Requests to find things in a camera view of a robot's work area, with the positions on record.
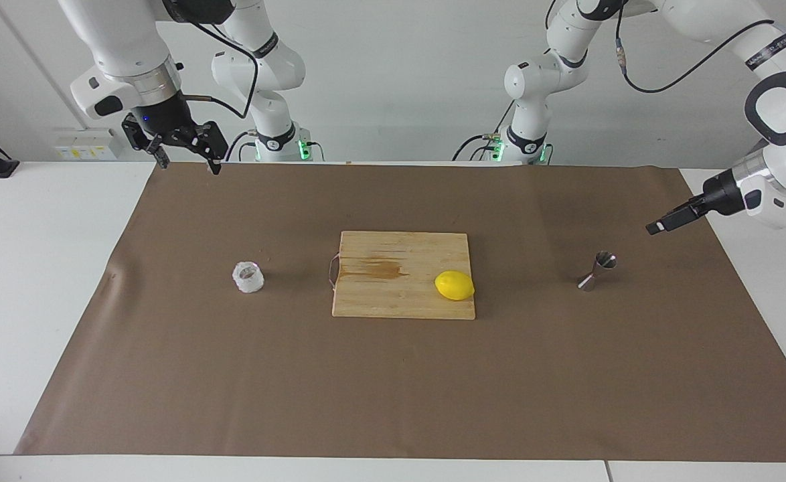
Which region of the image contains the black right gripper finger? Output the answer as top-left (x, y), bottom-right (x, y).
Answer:
top-left (172, 120), bottom-right (228, 176)
top-left (122, 114), bottom-right (170, 169)

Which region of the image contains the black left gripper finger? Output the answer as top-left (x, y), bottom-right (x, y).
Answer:
top-left (646, 198), bottom-right (707, 236)

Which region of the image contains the steel double jigger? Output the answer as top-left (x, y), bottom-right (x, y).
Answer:
top-left (577, 251), bottom-right (618, 292)

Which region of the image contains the clear plastic cup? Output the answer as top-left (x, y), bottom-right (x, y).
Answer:
top-left (232, 261), bottom-right (265, 294)

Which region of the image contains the yellow lemon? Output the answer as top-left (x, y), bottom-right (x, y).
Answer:
top-left (435, 270), bottom-right (475, 301)

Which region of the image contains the brown paper table mat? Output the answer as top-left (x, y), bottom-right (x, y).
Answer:
top-left (15, 163), bottom-right (786, 463)

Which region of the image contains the wooden cutting board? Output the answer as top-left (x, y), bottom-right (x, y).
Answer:
top-left (328, 231), bottom-right (477, 321)

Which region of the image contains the black right base cable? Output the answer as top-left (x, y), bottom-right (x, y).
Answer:
top-left (224, 129), bottom-right (261, 163)

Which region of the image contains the black base cable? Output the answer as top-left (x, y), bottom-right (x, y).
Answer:
top-left (224, 129), bottom-right (261, 163)
top-left (451, 100), bottom-right (516, 162)

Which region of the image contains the white wall socket box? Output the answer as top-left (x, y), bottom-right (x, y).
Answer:
top-left (54, 129), bottom-right (125, 161)

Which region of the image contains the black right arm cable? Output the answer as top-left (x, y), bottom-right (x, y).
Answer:
top-left (179, 17), bottom-right (261, 120)

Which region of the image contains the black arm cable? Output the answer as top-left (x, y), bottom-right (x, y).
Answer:
top-left (179, 17), bottom-right (261, 120)
top-left (614, 0), bottom-right (779, 94)

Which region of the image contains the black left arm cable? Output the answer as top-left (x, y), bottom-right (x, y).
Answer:
top-left (614, 0), bottom-right (779, 94)

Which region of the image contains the black left base cable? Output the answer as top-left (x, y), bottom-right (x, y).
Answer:
top-left (451, 100), bottom-right (516, 162)

